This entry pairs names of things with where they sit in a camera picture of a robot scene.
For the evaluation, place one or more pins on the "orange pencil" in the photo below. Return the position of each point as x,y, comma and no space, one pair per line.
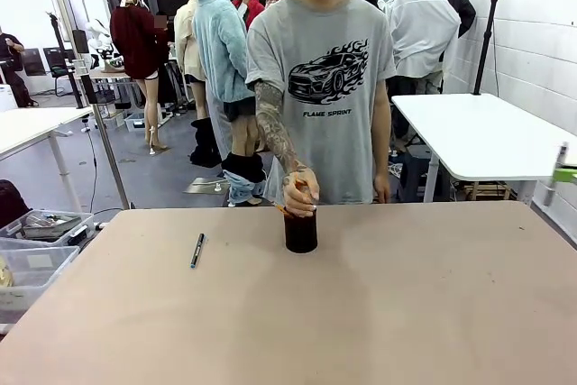
282,209
301,185

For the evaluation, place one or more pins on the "dark brown cylindrical pen holder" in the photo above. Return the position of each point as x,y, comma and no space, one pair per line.
301,236

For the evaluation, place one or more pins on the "person's tattooed right forearm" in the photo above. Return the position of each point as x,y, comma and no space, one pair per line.
285,150

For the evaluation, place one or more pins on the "person's left forearm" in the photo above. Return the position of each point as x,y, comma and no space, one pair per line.
381,150

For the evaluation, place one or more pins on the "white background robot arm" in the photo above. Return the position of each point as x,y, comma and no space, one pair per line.
97,35

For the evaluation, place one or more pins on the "black marker pen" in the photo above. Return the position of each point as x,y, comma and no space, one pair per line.
197,250

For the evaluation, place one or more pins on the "person's left hand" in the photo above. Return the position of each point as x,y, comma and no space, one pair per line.
382,190

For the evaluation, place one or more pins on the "person's right hand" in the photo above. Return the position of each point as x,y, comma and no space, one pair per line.
298,202

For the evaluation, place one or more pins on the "wooden pallet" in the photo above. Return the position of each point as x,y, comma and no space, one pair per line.
489,191

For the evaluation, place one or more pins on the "white table with rounded corners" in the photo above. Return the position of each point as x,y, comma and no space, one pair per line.
478,132

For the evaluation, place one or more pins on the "black tripod stand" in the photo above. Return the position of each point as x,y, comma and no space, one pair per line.
485,51

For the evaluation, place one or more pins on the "mannequin in white shirt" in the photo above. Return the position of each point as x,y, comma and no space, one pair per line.
424,33

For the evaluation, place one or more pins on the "person in grey printed T-shirt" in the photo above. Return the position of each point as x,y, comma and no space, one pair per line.
324,141

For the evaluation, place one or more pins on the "black and blue trousers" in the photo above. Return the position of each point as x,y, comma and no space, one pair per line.
243,173

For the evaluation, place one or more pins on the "mannequin in red top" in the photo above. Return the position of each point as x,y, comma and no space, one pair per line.
255,8

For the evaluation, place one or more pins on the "black trousers on floor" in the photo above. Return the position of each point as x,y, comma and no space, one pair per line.
205,146

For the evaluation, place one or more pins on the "mannequin in light blue fleece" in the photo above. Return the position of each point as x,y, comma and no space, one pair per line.
218,42

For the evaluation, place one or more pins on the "mannequin in cream jacket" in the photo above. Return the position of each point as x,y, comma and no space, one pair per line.
185,38

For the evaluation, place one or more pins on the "white floor storage box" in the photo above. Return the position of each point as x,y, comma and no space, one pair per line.
134,122

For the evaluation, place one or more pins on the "mannequin in maroon sweater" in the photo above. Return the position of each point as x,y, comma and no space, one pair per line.
135,42

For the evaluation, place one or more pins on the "slanted metal pole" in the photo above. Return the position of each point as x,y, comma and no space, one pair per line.
106,141

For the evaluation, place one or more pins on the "black office chair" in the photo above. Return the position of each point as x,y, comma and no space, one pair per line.
61,71

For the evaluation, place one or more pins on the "clear plastic bin with tools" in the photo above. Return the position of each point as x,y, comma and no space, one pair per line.
49,225

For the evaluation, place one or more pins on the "white table with grey legs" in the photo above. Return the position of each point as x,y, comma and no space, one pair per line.
31,125

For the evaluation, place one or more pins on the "clear plastic storage bin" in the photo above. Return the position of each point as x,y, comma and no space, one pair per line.
31,272

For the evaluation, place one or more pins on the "black bag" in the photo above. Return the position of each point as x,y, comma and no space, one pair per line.
12,202

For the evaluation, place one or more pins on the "person in black clothes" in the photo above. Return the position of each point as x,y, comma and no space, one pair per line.
13,69

